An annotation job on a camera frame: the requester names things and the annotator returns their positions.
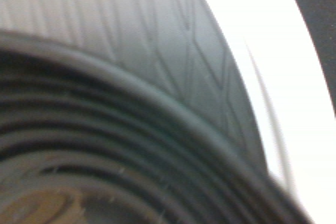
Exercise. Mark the black ribbed bowl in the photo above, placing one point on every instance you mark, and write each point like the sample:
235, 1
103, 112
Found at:
129, 142

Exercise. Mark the white two-tier lazy Susan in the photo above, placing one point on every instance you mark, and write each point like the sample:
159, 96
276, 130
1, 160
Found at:
262, 32

